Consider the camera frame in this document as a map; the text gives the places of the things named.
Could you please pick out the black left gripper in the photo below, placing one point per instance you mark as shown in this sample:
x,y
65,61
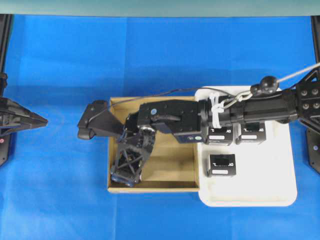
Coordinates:
x,y
12,114

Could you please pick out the open brown cardboard box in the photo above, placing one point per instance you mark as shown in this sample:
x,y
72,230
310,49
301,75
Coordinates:
x,y
171,165

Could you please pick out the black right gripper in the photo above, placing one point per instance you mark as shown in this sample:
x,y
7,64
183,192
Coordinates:
x,y
134,148

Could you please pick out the black box tray bottom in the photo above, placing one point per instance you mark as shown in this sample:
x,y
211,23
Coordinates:
x,y
221,165

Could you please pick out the black box tray middle-left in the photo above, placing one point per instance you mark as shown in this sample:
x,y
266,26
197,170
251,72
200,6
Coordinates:
x,y
220,136

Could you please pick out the black frame post right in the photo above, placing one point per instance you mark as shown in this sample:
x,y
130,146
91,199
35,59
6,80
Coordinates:
x,y
315,26

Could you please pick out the black frame post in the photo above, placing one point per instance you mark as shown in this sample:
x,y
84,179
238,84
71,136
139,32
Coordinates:
x,y
5,32
315,26

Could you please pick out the white zip ties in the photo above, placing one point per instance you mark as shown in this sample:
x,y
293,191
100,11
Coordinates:
x,y
216,108

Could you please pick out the black frame post left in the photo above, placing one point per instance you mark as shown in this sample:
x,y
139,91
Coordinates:
x,y
5,32

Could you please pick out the white plastic tray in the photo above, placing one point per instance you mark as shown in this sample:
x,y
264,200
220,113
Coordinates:
x,y
265,172

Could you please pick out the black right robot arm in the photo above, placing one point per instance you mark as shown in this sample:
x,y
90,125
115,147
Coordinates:
x,y
190,121

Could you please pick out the black box tray middle-right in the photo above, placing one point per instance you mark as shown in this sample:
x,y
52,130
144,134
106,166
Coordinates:
x,y
250,133

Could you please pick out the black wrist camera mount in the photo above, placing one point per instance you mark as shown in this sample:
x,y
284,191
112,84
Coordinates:
x,y
98,121

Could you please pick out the blue table cloth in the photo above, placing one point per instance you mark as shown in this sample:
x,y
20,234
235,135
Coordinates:
x,y
54,185

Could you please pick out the black box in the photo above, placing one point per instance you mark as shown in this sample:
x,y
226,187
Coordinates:
x,y
129,180

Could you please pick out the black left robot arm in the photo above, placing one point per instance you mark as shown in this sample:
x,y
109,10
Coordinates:
x,y
5,144

